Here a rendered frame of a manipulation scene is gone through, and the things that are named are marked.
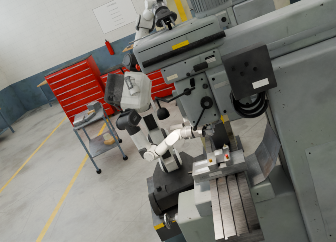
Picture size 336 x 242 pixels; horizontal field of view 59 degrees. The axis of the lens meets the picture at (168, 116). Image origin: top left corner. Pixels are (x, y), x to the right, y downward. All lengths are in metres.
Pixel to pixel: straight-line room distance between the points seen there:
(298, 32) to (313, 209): 1.05
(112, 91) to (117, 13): 8.97
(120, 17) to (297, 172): 9.69
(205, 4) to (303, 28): 0.51
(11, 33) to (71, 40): 2.19
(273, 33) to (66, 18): 10.28
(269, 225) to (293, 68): 1.08
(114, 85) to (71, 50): 9.63
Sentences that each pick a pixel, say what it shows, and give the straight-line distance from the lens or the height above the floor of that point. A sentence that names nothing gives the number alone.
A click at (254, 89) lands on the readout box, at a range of 1.44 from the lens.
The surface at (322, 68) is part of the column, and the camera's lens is 1.66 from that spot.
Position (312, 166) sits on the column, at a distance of 1.89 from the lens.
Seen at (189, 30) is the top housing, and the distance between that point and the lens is 1.59.
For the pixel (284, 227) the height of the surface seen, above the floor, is 0.46.
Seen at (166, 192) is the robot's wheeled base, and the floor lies 0.60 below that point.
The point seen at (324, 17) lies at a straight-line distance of 1.73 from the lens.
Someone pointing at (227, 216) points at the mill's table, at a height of 0.92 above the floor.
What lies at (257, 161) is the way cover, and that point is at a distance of 2.13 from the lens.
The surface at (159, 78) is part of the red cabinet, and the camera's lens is 6.48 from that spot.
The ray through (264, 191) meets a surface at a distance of 2.00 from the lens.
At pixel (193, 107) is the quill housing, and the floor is 1.45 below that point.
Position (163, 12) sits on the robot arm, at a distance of 1.76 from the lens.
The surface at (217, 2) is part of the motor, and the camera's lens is 1.62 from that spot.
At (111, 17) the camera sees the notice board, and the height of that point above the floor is 1.98.
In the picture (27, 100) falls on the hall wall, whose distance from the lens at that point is 13.10.
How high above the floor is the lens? 2.09
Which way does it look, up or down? 21 degrees down
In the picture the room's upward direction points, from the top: 24 degrees counter-clockwise
